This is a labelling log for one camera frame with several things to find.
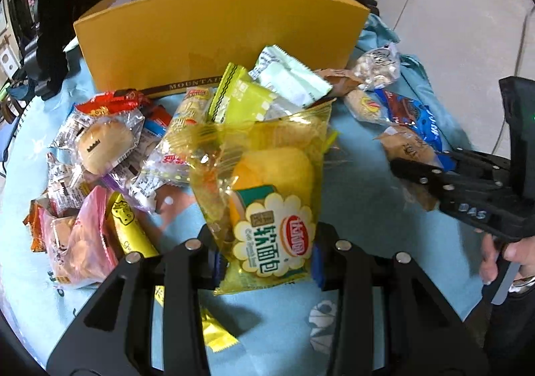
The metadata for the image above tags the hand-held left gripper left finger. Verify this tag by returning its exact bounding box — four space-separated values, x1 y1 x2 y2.
47 225 229 376

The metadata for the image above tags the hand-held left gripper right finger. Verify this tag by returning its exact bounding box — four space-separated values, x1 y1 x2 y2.
311 222 488 376

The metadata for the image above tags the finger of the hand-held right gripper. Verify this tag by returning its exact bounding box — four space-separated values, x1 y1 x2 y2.
439 149 511 189
390 158 460 203

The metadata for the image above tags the tan pastry clear packet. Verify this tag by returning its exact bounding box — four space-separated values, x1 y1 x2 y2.
378 125 446 213

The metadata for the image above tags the yellow soft bread packet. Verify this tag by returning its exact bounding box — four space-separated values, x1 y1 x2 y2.
184 99 337 296

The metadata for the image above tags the purple snack packet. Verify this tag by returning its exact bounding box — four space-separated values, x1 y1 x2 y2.
100 173 136 195

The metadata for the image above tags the yellow cardboard box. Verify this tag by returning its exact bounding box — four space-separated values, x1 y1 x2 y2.
73 0 370 99

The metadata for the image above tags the person's right forearm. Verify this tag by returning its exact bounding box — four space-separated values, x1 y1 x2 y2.
485 286 535 364

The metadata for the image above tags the person's right hand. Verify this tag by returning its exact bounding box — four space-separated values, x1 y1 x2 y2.
480 234 535 285

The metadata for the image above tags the small yellow foil packet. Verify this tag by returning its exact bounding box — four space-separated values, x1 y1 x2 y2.
154 286 242 354

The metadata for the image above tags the light blue tablecloth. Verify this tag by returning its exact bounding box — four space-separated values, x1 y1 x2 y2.
0 12 494 376

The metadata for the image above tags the round cookie clear packet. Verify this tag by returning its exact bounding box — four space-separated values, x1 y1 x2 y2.
343 89 396 126

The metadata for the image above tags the yellow cartoon snack packet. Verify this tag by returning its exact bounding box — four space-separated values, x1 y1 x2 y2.
104 191 160 262

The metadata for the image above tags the white nut clear packet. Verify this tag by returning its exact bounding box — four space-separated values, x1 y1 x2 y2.
350 43 403 92

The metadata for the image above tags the pink snack packet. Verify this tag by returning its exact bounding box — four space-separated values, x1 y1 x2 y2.
45 185 123 289

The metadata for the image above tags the long clear cracker packet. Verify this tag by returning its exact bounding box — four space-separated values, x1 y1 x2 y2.
127 88 214 214

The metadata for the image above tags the pale green snack packet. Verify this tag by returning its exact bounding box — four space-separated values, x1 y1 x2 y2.
248 45 334 111

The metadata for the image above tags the red and blue snack packet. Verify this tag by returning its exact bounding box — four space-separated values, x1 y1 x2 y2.
142 104 173 138

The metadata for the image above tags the round bun clear packet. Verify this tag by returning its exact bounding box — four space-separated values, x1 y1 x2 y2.
69 111 157 189

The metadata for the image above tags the lime green snack packet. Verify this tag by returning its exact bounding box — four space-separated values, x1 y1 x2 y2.
208 62 280 126

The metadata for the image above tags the white printed clear packet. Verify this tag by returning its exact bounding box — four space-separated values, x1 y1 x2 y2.
45 151 93 216

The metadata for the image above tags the orange snack packet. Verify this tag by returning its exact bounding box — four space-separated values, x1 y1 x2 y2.
27 200 55 255

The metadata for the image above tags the red packet with brown end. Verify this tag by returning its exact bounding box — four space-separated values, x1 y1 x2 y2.
74 89 145 118

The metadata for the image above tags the thin floor cable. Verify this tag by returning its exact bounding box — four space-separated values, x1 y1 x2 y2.
492 4 528 155

